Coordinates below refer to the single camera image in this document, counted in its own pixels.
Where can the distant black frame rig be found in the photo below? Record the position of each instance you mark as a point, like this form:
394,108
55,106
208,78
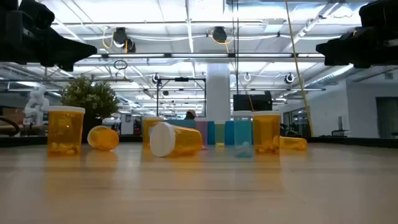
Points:
157,96

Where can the green potted plant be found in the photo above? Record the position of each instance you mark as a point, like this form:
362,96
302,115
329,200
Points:
90,96

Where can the amber pill bottle white cap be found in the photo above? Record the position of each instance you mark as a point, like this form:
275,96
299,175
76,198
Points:
104,139
266,130
65,130
183,140
149,127

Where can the black aluminium rig frame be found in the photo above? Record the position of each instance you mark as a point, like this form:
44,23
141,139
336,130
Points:
342,141

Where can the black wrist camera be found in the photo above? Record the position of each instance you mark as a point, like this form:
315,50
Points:
379,12
35,14

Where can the black perforated computer box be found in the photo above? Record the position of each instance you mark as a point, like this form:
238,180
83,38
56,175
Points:
258,102

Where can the white building column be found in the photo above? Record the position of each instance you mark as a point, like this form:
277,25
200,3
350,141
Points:
217,90

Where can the small amber pill bottle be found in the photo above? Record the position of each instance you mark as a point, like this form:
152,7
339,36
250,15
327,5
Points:
293,143

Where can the cardboard box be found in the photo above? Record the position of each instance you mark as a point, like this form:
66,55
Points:
14,115

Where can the blue translucent pill bottle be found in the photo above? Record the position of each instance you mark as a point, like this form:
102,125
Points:
242,133

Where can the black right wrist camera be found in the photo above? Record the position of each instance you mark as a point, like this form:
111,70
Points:
379,12

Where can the blue plastic bin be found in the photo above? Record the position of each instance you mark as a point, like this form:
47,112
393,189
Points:
229,133

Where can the black overhead light bar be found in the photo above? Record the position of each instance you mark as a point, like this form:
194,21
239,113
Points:
168,55

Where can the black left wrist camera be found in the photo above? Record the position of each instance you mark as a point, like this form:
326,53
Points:
35,14

